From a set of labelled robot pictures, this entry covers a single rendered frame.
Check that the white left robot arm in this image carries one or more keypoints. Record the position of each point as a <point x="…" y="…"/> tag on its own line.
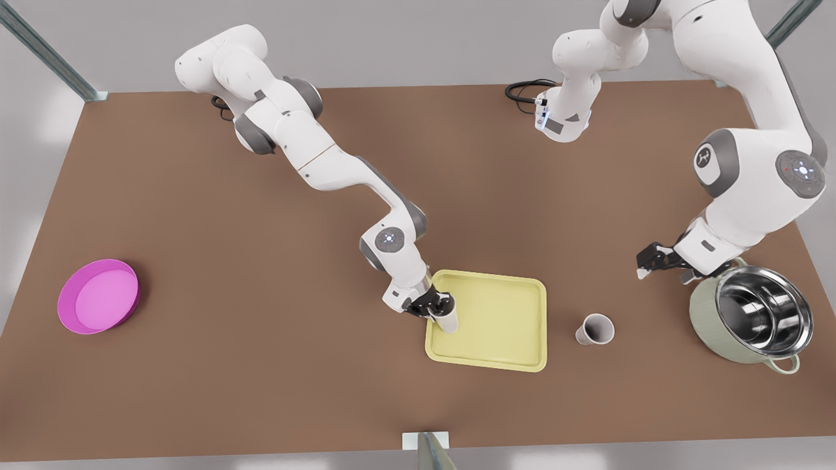
<point x="751" y="196"/>

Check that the green pot with steel inside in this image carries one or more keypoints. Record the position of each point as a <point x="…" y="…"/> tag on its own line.
<point x="751" y="320"/>

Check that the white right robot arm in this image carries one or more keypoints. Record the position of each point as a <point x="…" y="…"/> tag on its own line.
<point x="326" y="156"/>

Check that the pink round bowl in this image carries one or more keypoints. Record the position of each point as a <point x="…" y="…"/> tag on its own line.
<point x="99" y="297"/>

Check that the silver frame post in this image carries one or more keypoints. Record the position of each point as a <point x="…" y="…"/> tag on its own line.
<point x="431" y="452"/>
<point x="49" y="52"/>
<point x="791" y="23"/>

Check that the white IKEA cup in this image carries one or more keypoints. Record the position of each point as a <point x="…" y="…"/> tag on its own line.
<point x="449" y="321"/>
<point x="595" y="329"/>

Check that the yellow rectangular tray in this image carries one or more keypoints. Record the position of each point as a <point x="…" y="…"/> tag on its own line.
<point x="496" y="323"/>

